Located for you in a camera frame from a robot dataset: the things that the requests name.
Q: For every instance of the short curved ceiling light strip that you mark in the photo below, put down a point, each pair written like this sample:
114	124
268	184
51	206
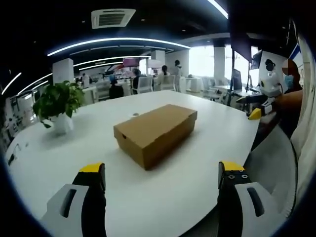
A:
111	59

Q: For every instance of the white office chair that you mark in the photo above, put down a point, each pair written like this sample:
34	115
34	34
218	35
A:
169	82
145	84

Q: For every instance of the dark hanging panel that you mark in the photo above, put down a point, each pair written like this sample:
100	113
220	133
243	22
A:
240	29

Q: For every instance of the ceiling air conditioner vent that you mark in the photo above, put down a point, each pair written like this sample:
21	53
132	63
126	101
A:
112	18

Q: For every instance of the white plant pot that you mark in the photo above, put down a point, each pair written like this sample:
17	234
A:
61	124

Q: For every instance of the long curved ceiling light strip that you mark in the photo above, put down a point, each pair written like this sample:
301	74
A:
118	40

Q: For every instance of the computer monitor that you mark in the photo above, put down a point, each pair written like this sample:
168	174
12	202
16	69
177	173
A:
236	79

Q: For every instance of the green potted plant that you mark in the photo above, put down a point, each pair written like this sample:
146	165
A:
58	98

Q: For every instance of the blue face mask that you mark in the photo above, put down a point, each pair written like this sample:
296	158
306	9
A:
288	81

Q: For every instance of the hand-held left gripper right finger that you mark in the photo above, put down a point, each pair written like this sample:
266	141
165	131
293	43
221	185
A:
228	197

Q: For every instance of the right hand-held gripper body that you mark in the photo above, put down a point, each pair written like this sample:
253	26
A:
270	86

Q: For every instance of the brown cardboard shoe box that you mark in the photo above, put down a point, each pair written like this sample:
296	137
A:
153	130

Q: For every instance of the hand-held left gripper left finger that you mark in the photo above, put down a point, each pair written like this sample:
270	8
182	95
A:
95	187

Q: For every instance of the straight ceiling light strip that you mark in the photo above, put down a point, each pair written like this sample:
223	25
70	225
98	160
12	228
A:
218	7

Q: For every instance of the pink wall screen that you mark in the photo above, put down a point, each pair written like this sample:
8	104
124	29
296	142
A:
130	62

